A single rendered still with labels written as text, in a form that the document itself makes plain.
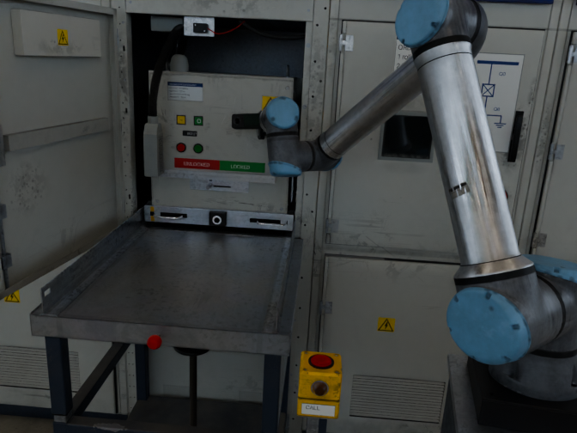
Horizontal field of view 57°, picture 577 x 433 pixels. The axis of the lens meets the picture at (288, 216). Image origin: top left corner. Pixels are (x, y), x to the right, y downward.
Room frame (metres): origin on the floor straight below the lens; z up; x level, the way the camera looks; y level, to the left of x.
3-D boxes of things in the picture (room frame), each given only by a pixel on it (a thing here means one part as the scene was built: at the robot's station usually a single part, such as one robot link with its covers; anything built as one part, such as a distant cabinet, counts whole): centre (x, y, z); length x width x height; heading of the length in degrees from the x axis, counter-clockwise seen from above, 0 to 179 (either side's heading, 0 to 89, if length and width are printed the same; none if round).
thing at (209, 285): (1.45, 0.27, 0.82); 0.68 x 0.62 x 0.06; 177
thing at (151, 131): (1.77, 0.46, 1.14); 0.08 x 0.05 x 0.17; 177
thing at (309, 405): (0.90, -0.08, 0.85); 0.08 x 0.08 x 0.10; 87
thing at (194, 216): (1.84, 0.25, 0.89); 0.54 x 0.05 x 0.06; 87
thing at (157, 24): (2.18, 0.23, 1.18); 0.78 x 0.69 x 0.79; 177
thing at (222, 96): (1.83, 0.25, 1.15); 0.48 x 0.01 x 0.48; 87
